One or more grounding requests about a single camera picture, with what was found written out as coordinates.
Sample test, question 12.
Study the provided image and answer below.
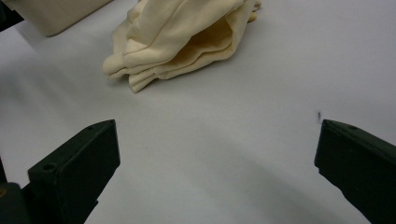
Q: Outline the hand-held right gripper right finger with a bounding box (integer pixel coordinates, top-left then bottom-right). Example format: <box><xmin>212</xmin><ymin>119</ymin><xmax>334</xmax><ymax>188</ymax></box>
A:
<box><xmin>313</xmin><ymin>119</ymin><xmax>396</xmax><ymax>224</ymax></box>

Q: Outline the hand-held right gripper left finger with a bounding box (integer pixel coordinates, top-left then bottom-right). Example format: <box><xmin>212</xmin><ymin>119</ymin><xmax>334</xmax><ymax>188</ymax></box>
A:
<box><xmin>21</xmin><ymin>119</ymin><xmax>121</xmax><ymax>224</ymax></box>

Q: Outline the white board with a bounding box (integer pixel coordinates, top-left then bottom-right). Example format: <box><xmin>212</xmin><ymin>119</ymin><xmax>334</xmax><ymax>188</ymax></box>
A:
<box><xmin>0</xmin><ymin>0</ymin><xmax>396</xmax><ymax>224</ymax></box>

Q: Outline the beige plastic tray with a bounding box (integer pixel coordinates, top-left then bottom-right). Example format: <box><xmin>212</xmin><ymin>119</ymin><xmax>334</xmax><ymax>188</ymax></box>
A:
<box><xmin>2</xmin><ymin>0</ymin><xmax>115</xmax><ymax>38</ymax></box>

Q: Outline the cream cloth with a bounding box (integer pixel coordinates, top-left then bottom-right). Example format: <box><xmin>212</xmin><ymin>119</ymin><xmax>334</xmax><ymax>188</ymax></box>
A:
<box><xmin>102</xmin><ymin>0</ymin><xmax>263</xmax><ymax>94</ymax></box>

